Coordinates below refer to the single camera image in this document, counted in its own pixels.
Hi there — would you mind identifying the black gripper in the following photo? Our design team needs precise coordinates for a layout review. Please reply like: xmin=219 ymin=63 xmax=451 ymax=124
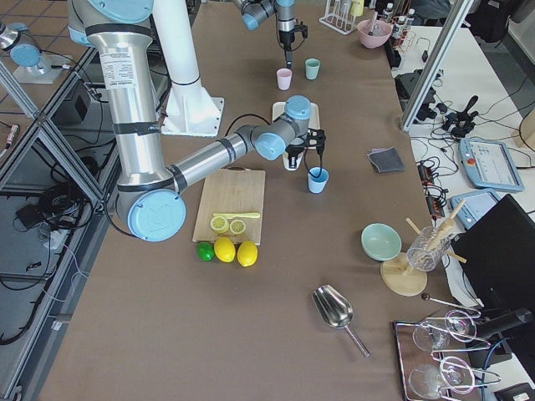
xmin=278 ymin=18 xmax=308 ymax=69
xmin=285 ymin=128 xmax=326 ymax=178

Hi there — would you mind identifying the pink cup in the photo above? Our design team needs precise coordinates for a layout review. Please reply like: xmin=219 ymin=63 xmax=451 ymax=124
xmin=276 ymin=68 xmax=293 ymax=90

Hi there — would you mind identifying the green cup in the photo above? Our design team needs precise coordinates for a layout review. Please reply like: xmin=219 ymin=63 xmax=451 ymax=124
xmin=305 ymin=58 xmax=321 ymax=80

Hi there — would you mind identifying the blue cup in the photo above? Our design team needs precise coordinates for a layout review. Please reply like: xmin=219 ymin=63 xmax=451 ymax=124
xmin=308 ymin=166 xmax=329 ymax=194

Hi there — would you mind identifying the pale yellow cup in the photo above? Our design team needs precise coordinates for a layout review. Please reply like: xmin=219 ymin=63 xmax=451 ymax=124
xmin=283 ymin=152 xmax=303 ymax=171

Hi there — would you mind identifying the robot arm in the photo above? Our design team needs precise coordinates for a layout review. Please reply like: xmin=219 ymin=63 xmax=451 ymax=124
xmin=233 ymin=0 xmax=308 ymax=69
xmin=68 ymin=1 xmax=313 ymax=241

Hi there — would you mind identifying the cream rabbit tray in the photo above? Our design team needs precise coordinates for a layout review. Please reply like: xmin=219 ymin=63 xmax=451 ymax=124
xmin=272 ymin=101 xmax=321 ymax=129

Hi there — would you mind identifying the black wine glass tray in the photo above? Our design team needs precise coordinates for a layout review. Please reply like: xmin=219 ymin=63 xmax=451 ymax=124
xmin=392 ymin=311 xmax=506 ymax=400

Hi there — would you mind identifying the grey folded cloth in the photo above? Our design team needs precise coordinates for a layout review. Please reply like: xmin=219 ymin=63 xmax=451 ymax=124
xmin=367 ymin=147 xmax=405 ymax=174

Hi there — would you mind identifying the metal muddler stick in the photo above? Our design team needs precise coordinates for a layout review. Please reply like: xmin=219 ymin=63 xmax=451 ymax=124
xmin=368 ymin=11 xmax=378 ymax=36

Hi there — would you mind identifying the wooden cutting board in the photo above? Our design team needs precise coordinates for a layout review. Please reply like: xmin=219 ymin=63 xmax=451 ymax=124
xmin=192 ymin=169 xmax=266 ymax=246

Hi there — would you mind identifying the pink ice bowl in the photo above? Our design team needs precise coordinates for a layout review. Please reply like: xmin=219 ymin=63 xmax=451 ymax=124
xmin=357 ymin=19 xmax=393 ymax=48

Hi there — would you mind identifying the green bowl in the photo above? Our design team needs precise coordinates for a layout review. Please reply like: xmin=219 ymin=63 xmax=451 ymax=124
xmin=360 ymin=223 xmax=401 ymax=261

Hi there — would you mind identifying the lower lemon half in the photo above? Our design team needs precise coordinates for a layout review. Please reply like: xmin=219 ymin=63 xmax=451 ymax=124
xmin=229 ymin=219 xmax=247 ymax=236

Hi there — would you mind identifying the yellow plastic knife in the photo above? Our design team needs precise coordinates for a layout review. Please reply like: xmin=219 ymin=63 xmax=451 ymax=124
xmin=212 ymin=212 xmax=261 ymax=219

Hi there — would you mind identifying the whole lemon near board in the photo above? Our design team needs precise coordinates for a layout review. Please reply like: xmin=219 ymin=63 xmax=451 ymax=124
xmin=237 ymin=241 xmax=258 ymax=267

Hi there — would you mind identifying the clear glass mug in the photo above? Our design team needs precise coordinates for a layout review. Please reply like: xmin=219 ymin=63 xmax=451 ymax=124
xmin=406 ymin=226 xmax=452 ymax=272

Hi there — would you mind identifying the green lime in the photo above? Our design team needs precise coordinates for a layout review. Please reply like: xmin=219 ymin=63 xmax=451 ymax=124
xmin=196 ymin=242 xmax=215 ymax=261

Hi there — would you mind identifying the metal ice scoop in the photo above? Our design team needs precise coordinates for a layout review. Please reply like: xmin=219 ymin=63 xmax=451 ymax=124
xmin=312 ymin=284 xmax=370 ymax=358

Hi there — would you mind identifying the teach pendant tablet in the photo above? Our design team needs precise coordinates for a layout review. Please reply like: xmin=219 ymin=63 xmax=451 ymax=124
xmin=459 ymin=138 xmax=525 ymax=193

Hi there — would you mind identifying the black laptop monitor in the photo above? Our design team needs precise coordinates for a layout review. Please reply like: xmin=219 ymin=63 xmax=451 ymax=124
xmin=452 ymin=195 xmax=534 ymax=311

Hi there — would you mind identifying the white wire bottle rack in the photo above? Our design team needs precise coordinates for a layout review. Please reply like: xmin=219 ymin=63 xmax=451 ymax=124
xmin=318 ymin=0 xmax=358 ymax=35

